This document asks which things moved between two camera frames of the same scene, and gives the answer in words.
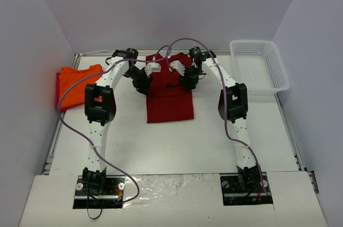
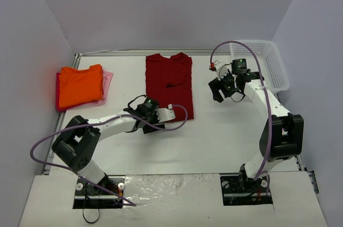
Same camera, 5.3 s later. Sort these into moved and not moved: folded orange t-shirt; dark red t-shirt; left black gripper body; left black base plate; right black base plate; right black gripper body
Moved: left black gripper body; right black gripper body
Not moved: folded orange t-shirt; left black base plate; right black base plate; dark red t-shirt
